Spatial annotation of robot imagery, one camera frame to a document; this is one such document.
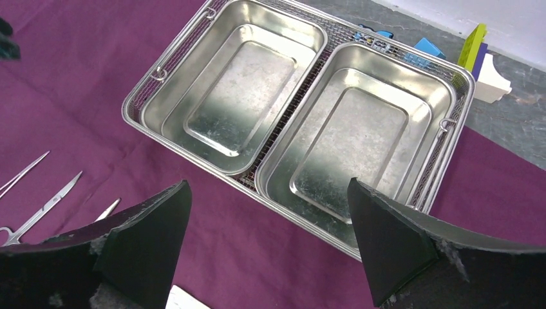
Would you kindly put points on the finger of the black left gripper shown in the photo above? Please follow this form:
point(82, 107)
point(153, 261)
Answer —
point(9, 49)

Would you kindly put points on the steel surgical scissors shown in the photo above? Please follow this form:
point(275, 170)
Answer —
point(14, 237)

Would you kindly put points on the steel two-compartment tray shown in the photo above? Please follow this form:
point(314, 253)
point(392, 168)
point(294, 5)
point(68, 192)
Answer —
point(287, 104)

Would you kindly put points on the yellow-green plastic block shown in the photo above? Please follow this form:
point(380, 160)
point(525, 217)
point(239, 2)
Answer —
point(471, 46)

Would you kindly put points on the blue plastic block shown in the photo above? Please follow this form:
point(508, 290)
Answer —
point(426, 46)

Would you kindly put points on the white plastic block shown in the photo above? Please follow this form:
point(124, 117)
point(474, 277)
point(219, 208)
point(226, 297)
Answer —
point(490, 85)

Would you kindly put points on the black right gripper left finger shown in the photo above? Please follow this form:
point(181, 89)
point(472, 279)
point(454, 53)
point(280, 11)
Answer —
point(127, 260)

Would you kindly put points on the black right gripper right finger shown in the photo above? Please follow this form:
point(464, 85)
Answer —
point(413, 260)

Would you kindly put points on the steel hemostat clamp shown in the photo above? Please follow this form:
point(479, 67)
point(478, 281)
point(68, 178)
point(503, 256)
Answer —
point(108, 210)

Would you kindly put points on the steel needle holder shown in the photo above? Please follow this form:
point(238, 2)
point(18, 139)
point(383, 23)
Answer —
point(10, 183)

